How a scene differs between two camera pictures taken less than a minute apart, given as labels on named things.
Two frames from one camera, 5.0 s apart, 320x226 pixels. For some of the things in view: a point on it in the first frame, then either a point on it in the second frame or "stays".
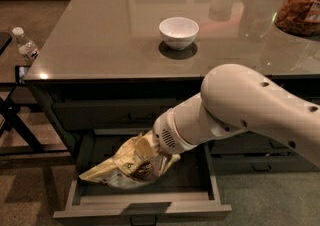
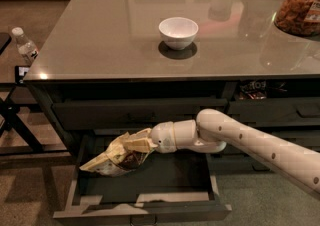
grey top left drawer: x=111 y=114 stays
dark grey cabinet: x=124 y=47 stays
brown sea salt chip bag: x=127 y=169 to x=121 y=155
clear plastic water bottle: x=27 y=48 stays
